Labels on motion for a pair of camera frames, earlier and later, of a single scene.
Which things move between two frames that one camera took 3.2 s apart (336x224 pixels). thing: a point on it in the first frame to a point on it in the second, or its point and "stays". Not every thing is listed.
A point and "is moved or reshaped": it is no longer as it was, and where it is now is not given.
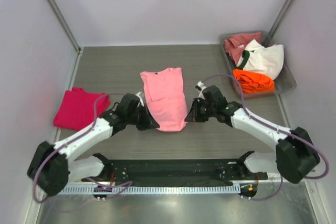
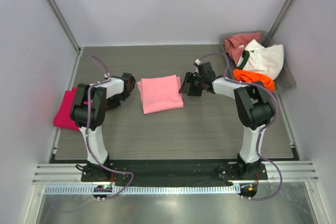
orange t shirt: x=253 y=82 stays
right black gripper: x=194 y=116 to x=189 y=78
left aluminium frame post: x=54 y=6 stays
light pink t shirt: x=165 y=98 is moved or reshaped
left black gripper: x=148 y=122 to x=110 y=105
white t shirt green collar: x=268 y=61 stays
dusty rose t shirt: x=234 y=46 stays
